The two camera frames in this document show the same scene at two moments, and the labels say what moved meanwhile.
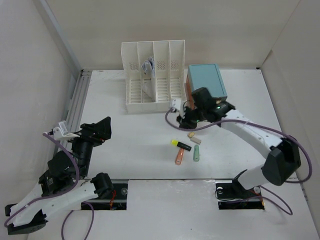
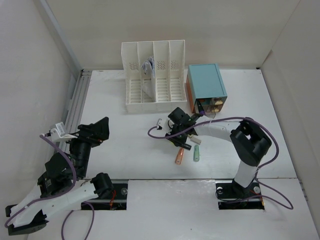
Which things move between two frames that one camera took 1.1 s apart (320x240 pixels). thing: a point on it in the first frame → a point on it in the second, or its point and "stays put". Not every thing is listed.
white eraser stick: (196, 140) stays put
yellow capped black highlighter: (181, 145) stays put
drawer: (219, 100) stays put
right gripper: (183, 121) → (171, 128)
